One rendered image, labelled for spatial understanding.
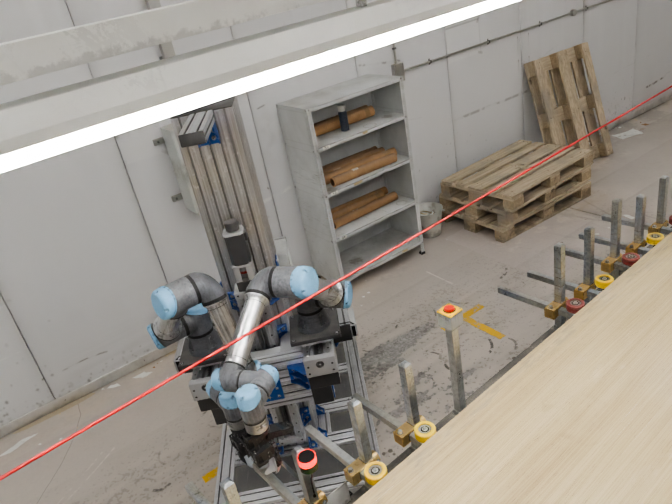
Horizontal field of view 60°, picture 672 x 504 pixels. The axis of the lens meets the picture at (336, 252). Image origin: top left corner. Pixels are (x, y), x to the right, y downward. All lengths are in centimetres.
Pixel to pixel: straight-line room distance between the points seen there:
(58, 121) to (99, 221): 332
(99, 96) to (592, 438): 185
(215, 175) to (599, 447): 174
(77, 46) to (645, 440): 198
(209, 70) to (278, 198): 373
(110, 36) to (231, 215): 165
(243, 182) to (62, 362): 245
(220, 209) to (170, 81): 157
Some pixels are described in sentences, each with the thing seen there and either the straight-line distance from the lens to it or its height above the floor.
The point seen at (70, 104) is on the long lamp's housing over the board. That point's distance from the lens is 97.
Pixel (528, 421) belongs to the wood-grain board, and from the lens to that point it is 228.
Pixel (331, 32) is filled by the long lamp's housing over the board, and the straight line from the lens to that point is 119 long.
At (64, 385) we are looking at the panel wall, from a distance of 465.
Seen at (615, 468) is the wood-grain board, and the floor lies 90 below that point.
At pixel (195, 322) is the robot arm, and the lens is 259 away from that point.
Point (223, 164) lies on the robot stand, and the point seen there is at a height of 180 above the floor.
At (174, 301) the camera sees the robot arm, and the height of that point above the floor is 151.
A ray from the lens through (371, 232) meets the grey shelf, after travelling 536.
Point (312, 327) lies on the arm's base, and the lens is 258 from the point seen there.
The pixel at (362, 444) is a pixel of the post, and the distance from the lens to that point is 218.
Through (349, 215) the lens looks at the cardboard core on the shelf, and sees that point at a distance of 477.
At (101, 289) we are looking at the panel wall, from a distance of 441.
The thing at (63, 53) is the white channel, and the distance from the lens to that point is 98.
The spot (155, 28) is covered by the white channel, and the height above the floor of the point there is 244.
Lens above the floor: 249
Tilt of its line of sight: 27 degrees down
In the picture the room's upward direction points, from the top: 12 degrees counter-clockwise
